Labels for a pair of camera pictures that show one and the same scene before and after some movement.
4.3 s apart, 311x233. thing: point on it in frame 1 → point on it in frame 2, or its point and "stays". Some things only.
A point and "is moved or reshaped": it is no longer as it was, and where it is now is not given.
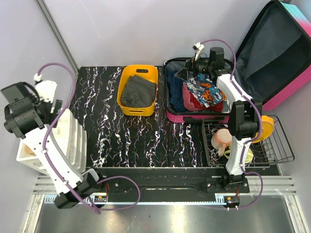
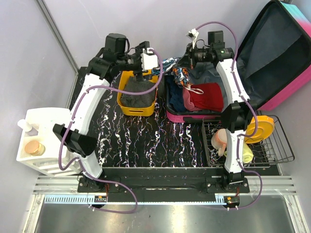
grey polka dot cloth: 138,92 stays
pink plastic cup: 221,139 stays
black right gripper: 190,66 → 187,59
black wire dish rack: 275,148 stays
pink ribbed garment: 188,103 stays
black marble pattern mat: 112,139 stays
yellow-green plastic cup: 249,156 stays
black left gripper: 50,116 → 138,50
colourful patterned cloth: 208,93 is moved or reshaped
